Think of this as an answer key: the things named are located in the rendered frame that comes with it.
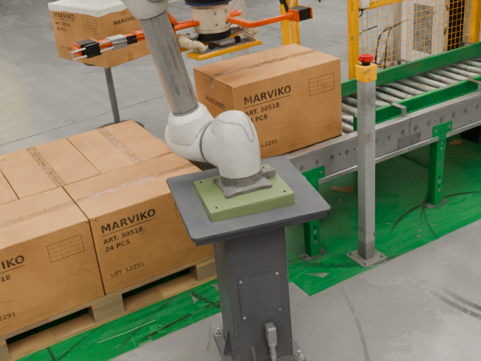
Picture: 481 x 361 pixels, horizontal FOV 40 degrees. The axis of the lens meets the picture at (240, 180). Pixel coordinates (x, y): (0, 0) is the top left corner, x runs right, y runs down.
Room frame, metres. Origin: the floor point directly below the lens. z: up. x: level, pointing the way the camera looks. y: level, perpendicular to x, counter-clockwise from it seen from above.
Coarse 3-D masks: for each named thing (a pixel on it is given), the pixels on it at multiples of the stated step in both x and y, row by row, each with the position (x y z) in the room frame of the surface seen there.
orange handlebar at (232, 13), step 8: (232, 16) 3.01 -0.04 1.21; (280, 16) 2.85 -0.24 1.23; (288, 16) 2.87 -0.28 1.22; (184, 24) 2.88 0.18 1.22; (192, 24) 2.90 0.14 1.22; (240, 24) 2.84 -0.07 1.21; (248, 24) 2.78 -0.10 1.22; (256, 24) 2.78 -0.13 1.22; (264, 24) 2.81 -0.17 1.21; (136, 32) 2.79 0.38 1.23; (104, 40) 2.73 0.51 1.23
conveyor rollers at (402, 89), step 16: (464, 64) 3.99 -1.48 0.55; (480, 64) 3.98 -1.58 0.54; (400, 80) 3.84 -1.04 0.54; (416, 80) 3.84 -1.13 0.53; (432, 80) 3.75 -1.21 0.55; (448, 80) 3.74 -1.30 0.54; (352, 96) 3.68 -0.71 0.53; (384, 96) 3.58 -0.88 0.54; (400, 96) 3.58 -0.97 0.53; (352, 112) 3.40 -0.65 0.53; (352, 128) 3.14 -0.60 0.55
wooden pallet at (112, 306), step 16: (208, 256) 2.70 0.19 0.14; (192, 272) 2.72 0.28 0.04; (208, 272) 2.69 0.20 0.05; (128, 288) 2.50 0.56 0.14; (160, 288) 2.64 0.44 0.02; (176, 288) 2.63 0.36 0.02; (96, 304) 2.43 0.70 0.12; (112, 304) 2.46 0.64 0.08; (128, 304) 2.53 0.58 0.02; (144, 304) 2.53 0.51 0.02; (48, 320) 2.32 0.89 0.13; (80, 320) 2.45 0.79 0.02; (96, 320) 2.42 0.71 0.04; (112, 320) 2.45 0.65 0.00; (32, 336) 2.37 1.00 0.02; (48, 336) 2.36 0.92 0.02; (64, 336) 2.35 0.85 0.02; (0, 352) 2.22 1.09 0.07; (16, 352) 2.27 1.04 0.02; (32, 352) 2.28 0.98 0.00
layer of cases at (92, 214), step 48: (48, 144) 3.35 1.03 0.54; (96, 144) 3.28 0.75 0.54; (144, 144) 3.21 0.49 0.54; (0, 192) 2.80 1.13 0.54; (48, 192) 2.75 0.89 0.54; (96, 192) 2.70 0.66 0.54; (144, 192) 2.65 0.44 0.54; (0, 240) 2.34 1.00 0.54; (48, 240) 2.37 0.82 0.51; (96, 240) 2.46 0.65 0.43; (144, 240) 2.56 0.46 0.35; (0, 288) 2.26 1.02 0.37; (48, 288) 2.34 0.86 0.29; (96, 288) 2.44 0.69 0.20; (0, 336) 2.23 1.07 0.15
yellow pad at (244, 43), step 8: (240, 40) 2.96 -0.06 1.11; (248, 40) 2.94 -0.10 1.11; (256, 40) 2.95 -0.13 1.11; (208, 48) 2.86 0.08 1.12; (216, 48) 2.86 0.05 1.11; (224, 48) 2.86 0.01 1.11; (232, 48) 2.86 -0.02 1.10; (240, 48) 2.89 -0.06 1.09; (192, 56) 2.82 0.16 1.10; (200, 56) 2.78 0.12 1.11; (208, 56) 2.80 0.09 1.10; (216, 56) 2.82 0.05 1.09
